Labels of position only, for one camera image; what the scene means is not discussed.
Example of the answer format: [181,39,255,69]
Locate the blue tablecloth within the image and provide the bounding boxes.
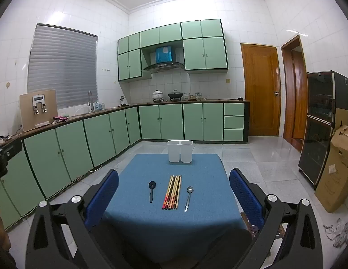
[102,154,253,264]

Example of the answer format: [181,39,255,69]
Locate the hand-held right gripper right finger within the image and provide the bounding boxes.
[229,168,324,269]

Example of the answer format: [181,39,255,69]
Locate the grey window blind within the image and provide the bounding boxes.
[27,23,98,110]

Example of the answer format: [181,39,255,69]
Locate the cluster of glass bowls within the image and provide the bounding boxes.
[184,92,208,101]

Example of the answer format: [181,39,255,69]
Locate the crumpled paper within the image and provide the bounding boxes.
[323,219,348,248]

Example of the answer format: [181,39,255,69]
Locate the range hood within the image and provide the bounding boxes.
[143,45,184,73]

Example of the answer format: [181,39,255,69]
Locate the white two-compartment utensil holder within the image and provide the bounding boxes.
[167,140,193,163]

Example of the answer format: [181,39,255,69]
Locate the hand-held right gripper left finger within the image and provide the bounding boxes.
[26,169,120,269]

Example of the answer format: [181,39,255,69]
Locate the green kitchen base cabinets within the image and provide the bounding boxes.
[0,101,250,230]

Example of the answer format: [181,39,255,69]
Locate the row of wooden chopsticks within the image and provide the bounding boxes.
[162,175,182,210]

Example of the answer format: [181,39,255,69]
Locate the beige water purifier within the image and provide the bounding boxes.
[19,90,58,133]

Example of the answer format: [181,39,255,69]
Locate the closed wooden door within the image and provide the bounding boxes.
[240,43,281,137]

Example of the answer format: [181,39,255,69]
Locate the open wooden door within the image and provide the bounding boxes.
[281,34,308,153]

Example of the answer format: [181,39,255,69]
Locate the black glass-front cabinet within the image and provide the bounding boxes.
[298,71,348,189]

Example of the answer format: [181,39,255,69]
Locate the person's left forearm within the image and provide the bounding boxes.
[0,203,11,255]

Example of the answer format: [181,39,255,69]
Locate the green upper kitchen cabinets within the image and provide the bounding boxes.
[118,19,228,82]

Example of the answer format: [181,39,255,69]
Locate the metal spoon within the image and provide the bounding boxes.
[184,186,194,212]

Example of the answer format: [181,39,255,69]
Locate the black spoon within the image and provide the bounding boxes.
[148,181,157,203]

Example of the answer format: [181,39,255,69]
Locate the cardboard box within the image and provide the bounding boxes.
[315,126,348,213]

